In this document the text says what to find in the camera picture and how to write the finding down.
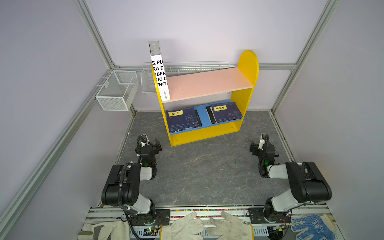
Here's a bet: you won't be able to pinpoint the dark blue book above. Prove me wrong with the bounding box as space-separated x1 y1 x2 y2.
165 106 201 133

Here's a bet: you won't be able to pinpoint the blue book yellow label top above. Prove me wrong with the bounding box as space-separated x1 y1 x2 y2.
210 102 243 123

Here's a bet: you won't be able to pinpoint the white book black lettering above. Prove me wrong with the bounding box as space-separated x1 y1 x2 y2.
149 41 171 102

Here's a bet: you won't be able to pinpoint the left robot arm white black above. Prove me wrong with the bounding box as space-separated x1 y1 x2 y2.
101 134 162 221

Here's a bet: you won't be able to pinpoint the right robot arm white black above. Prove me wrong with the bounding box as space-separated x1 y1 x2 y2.
247 134 332 224

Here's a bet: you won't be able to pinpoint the white mesh basket left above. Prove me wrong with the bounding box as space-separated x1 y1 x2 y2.
96 71 140 112

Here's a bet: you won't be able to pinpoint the yellow shelf pink blue boards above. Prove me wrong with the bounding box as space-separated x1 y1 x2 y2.
167 50 260 147

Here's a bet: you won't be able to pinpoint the white work glove centre right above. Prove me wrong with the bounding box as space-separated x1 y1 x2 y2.
206 211 254 240

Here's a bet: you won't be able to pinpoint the white work glove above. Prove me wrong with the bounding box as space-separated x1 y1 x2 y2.
160 212 205 240
206 211 254 240

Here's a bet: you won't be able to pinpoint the white work glove centre left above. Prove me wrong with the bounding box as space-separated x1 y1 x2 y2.
160 212 205 240

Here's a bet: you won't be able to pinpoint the white glove far left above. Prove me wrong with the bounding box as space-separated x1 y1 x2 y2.
78 221 130 240

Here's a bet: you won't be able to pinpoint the blue dotted glove right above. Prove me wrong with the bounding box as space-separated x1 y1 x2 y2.
291 214 336 240

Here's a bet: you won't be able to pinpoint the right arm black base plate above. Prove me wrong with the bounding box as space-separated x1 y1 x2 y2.
246 207 291 224

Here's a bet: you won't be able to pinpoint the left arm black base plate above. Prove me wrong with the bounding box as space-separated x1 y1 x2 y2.
131 208 171 226

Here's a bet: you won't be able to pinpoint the white wire rack rear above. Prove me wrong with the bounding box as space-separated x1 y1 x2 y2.
141 62 237 95

